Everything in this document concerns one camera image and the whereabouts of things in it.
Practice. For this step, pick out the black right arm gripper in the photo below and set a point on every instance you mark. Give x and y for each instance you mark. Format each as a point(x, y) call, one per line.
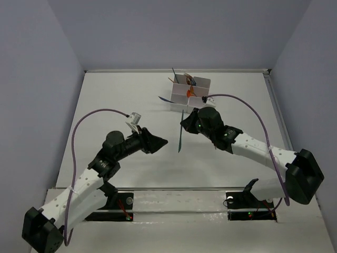
point(189, 123)

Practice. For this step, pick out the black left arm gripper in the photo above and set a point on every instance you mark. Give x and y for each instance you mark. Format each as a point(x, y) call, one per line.
point(145, 140)

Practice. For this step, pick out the orange plastic spoon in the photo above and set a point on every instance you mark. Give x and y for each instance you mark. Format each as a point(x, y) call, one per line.
point(190, 94)

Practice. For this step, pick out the blue utensil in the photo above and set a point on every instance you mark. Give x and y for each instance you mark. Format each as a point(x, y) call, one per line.
point(166, 100)

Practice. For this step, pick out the dark blue fork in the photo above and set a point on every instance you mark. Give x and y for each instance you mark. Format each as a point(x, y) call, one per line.
point(193, 81)

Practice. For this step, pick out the copper fork long handle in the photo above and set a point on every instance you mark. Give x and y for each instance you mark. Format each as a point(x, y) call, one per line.
point(191, 87)

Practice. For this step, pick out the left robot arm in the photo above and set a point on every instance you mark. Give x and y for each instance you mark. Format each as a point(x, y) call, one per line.
point(46, 228)

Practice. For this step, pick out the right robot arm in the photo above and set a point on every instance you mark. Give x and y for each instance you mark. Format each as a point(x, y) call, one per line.
point(298, 175)

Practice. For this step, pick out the left white organizer box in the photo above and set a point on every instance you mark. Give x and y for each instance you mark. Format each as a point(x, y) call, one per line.
point(178, 94)

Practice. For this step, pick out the white organizer box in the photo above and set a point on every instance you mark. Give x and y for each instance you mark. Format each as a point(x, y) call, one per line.
point(201, 89)
point(178, 94)

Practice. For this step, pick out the right white organizer box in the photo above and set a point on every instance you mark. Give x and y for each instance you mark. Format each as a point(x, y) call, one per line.
point(201, 89)

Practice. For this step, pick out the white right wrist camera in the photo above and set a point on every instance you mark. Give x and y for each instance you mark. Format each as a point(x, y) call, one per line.
point(208, 102)

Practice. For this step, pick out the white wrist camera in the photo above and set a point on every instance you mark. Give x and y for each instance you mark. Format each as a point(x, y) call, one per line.
point(132, 121)
point(208, 102)

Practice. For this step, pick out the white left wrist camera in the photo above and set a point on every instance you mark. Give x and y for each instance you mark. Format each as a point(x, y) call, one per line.
point(132, 121)

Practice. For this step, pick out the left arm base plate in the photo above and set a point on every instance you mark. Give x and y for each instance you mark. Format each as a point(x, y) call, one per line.
point(118, 210)

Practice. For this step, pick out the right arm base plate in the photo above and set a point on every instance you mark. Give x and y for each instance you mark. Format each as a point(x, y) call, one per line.
point(250, 208)

